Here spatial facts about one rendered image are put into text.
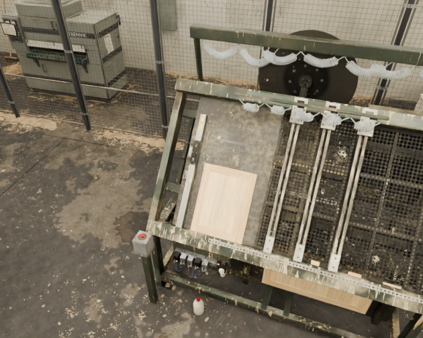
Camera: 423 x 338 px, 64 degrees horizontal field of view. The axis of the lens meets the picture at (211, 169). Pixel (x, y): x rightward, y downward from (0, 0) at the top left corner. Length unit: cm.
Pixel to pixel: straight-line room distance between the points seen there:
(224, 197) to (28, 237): 252
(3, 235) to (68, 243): 79
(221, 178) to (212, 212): 29
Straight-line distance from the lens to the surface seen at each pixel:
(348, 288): 275
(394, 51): 285
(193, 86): 282
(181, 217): 282
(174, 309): 346
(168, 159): 285
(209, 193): 276
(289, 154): 262
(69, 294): 377
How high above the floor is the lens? 301
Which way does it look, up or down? 38 degrees down
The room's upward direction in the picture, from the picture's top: straight up
